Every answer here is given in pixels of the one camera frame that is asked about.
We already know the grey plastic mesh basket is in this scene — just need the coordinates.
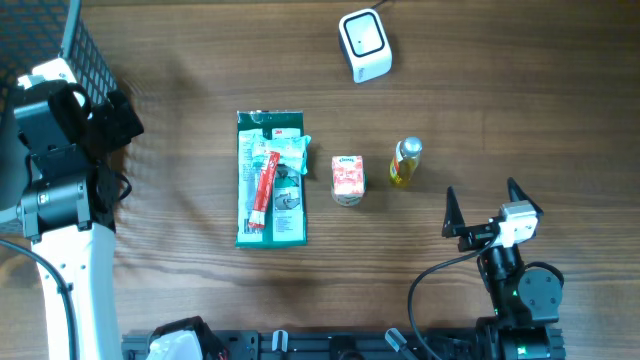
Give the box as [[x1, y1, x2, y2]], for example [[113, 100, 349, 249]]
[[1, 0, 117, 235]]

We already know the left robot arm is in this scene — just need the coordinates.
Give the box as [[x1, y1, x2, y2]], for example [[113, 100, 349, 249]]
[[1, 76, 228, 359]]

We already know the orange tissue box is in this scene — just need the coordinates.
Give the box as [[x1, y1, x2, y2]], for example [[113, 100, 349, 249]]
[[332, 156, 365, 197]]

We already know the teal pack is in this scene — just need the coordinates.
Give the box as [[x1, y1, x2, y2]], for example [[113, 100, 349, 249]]
[[250, 135, 312, 175]]

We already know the left black camera cable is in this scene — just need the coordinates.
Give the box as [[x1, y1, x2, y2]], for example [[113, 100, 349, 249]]
[[0, 237, 79, 360]]

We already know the black camera cable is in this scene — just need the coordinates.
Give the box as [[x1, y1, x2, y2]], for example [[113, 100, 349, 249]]
[[405, 234, 499, 360], [0, 237, 79, 360]]

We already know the white barcode scanner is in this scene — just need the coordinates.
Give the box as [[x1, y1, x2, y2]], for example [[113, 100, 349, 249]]
[[338, 8, 393, 83]]

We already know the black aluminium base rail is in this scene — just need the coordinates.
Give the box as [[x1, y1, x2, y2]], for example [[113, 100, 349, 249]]
[[119, 327, 566, 360]]

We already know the yellow oil bottle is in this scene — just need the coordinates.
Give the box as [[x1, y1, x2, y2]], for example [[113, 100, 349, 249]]
[[389, 136, 423, 187]]

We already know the green 3M package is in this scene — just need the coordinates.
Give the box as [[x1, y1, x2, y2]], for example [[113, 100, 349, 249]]
[[236, 110, 307, 248]]

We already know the right black camera cable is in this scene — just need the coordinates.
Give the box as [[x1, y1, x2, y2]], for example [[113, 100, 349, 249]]
[[405, 234, 499, 360]]

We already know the green lidded jar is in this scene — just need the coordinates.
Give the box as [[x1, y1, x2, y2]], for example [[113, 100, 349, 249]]
[[331, 174, 367, 207]]

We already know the red stick sachet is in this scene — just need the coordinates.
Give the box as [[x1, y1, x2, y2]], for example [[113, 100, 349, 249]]
[[248, 152, 280, 229]]

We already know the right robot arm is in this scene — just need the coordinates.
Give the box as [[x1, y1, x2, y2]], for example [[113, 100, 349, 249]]
[[442, 178, 566, 360]]

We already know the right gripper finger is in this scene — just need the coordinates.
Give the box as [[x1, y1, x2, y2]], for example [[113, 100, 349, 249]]
[[442, 186, 466, 238], [507, 177, 544, 216]]

